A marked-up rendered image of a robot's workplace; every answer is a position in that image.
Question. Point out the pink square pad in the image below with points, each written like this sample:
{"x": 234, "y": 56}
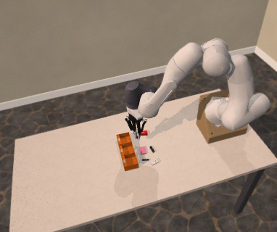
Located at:
{"x": 142, "y": 150}

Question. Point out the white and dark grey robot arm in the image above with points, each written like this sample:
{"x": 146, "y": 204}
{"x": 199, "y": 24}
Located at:
{"x": 233, "y": 113}

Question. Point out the white domino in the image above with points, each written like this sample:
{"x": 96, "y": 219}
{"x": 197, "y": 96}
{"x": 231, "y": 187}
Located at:
{"x": 155, "y": 161}

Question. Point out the orange three-compartment bin rack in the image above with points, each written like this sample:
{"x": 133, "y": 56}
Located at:
{"x": 127, "y": 151}

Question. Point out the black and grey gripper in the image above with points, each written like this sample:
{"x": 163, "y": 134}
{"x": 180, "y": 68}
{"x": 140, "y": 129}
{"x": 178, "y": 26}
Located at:
{"x": 132, "y": 125}

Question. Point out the red nine-volt battery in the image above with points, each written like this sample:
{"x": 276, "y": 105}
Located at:
{"x": 144, "y": 133}

